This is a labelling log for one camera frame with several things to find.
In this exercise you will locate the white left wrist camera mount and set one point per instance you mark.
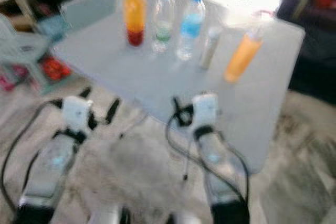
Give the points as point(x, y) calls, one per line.
point(77, 113)

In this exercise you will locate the orange juice bottle white cap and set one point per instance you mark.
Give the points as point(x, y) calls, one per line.
point(241, 59)

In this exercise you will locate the blue label water bottle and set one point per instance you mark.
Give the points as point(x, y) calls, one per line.
point(190, 27)

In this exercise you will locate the clear bottle with teal cap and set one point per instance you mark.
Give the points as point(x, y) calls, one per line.
point(164, 24)

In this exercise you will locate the slim silver can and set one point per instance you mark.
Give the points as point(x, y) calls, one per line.
point(210, 48)

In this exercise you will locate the grey-blue chair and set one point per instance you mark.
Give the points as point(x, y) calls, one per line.
point(86, 10)

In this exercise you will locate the red object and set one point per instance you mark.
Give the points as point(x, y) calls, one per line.
point(55, 68)

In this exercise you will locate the pale blue plastic chair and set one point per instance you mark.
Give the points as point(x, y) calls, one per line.
point(21, 50)

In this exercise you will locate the dark sofa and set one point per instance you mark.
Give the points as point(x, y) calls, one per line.
point(315, 61)

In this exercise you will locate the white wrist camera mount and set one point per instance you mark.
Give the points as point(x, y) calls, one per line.
point(205, 109)
point(77, 113)

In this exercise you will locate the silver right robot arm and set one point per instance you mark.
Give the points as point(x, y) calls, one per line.
point(215, 156)

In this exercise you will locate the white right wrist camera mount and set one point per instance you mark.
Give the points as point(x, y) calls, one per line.
point(205, 109)

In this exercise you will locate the orange and red drink bottle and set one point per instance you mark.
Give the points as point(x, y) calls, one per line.
point(134, 19)

